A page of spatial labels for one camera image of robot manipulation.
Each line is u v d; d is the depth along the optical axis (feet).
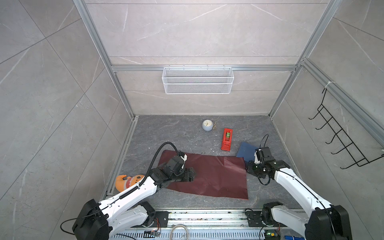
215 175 2.91
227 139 3.22
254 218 2.40
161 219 2.40
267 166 1.97
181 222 2.40
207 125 3.62
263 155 2.17
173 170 1.99
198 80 3.31
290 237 2.22
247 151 3.06
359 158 1.92
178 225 2.35
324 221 1.27
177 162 2.00
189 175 2.33
